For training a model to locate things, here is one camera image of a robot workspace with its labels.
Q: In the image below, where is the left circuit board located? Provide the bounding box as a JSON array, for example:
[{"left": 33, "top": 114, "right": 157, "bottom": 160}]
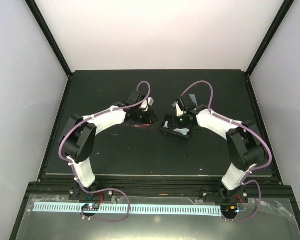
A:
[{"left": 81, "top": 203, "right": 100, "bottom": 212}]

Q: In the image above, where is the white slotted cable duct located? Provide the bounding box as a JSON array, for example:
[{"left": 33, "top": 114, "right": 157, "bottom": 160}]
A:
[{"left": 32, "top": 202, "right": 222, "bottom": 217}]

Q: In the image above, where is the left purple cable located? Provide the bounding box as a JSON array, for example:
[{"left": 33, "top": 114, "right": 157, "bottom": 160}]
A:
[{"left": 58, "top": 80, "right": 152, "bottom": 198}]

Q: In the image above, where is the black frame post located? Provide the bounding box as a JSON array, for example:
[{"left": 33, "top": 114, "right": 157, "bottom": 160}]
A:
[
  {"left": 245, "top": 0, "right": 295, "bottom": 78},
  {"left": 25, "top": 0, "right": 73, "bottom": 78}
]

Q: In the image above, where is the left black frame post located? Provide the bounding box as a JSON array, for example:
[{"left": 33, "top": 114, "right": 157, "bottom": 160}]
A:
[{"left": 25, "top": 0, "right": 73, "bottom": 78}]

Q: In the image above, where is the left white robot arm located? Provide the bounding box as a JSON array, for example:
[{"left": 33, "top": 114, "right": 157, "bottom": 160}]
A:
[{"left": 58, "top": 90, "right": 156, "bottom": 200}]

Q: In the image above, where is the circuit board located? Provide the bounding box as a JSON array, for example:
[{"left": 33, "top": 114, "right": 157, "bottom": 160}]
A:
[
  {"left": 220, "top": 205, "right": 240, "bottom": 213},
  {"left": 81, "top": 203, "right": 100, "bottom": 212}
]

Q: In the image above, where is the light blue cloth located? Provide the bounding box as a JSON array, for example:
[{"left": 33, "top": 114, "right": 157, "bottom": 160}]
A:
[{"left": 163, "top": 120, "right": 190, "bottom": 136}]

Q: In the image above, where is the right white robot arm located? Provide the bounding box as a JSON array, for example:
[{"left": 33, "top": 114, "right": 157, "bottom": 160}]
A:
[{"left": 163, "top": 94, "right": 272, "bottom": 202}]

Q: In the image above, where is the green lined glasses case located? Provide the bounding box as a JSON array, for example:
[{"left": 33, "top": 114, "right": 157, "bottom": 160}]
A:
[{"left": 189, "top": 94, "right": 198, "bottom": 107}]

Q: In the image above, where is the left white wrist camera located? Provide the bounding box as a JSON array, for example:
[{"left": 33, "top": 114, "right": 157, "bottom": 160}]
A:
[{"left": 139, "top": 97, "right": 154, "bottom": 112}]

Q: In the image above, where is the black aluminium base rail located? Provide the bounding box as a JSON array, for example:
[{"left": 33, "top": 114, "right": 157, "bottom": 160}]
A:
[{"left": 25, "top": 178, "right": 296, "bottom": 205}]

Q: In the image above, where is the right black frame post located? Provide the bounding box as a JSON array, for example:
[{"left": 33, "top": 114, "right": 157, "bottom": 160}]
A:
[{"left": 245, "top": 0, "right": 295, "bottom": 78}]

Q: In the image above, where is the black glasses case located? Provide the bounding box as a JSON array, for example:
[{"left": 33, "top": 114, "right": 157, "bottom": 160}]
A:
[{"left": 159, "top": 114, "right": 191, "bottom": 140}]

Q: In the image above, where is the right circuit board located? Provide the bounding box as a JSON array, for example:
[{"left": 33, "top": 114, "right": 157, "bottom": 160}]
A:
[{"left": 220, "top": 205, "right": 240, "bottom": 213}]

